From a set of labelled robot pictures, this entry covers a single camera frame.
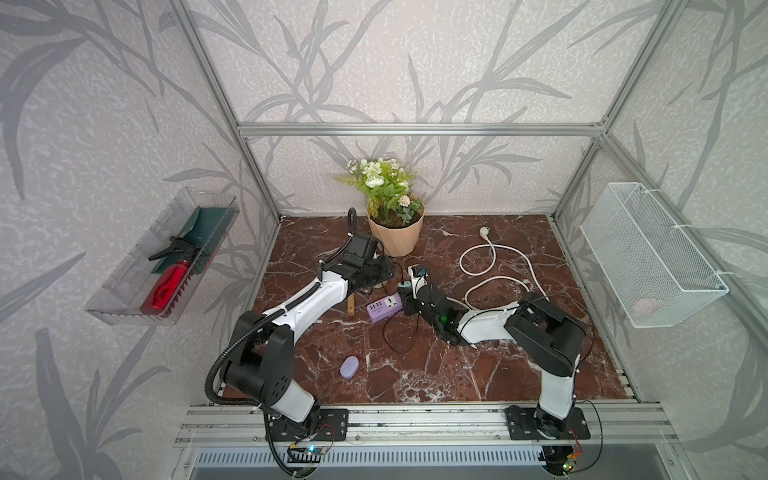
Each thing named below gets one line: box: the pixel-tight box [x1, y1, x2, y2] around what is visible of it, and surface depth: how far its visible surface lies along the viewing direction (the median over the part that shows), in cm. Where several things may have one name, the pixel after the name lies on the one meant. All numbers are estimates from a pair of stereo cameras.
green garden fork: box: [347, 293, 355, 316], surface depth 95 cm
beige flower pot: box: [367, 204, 425, 257], surface depth 100 cm
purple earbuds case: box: [340, 355, 359, 379], surface depth 83 cm
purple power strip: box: [366, 293, 403, 323], surface depth 94 cm
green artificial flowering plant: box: [335, 157, 424, 228], surface depth 95 cm
